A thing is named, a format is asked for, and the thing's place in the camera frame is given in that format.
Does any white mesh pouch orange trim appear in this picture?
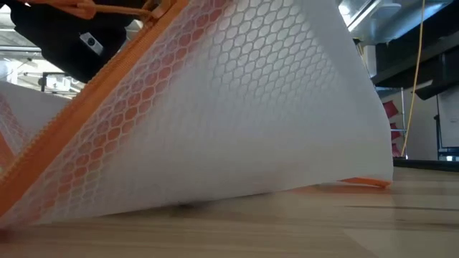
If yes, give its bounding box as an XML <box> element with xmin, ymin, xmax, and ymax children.
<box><xmin>0</xmin><ymin>0</ymin><xmax>394</xmax><ymax>230</ymax></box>

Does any ceiling light strip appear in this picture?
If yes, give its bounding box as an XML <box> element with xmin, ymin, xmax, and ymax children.
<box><xmin>0</xmin><ymin>45</ymin><xmax>42</xmax><ymax>52</ymax></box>

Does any black frame rig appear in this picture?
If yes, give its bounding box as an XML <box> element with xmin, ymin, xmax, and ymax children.
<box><xmin>37</xmin><ymin>71</ymin><xmax>85</xmax><ymax>93</ymax></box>

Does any yellow hanging cord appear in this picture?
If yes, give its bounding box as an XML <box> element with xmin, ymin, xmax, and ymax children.
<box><xmin>400</xmin><ymin>0</ymin><xmax>427</xmax><ymax>158</ymax></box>

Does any black metal table frame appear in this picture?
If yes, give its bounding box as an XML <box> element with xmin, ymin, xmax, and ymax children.
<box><xmin>392</xmin><ymin>158</ymin><xmax>459</xmax><ymax>172</ymax></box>

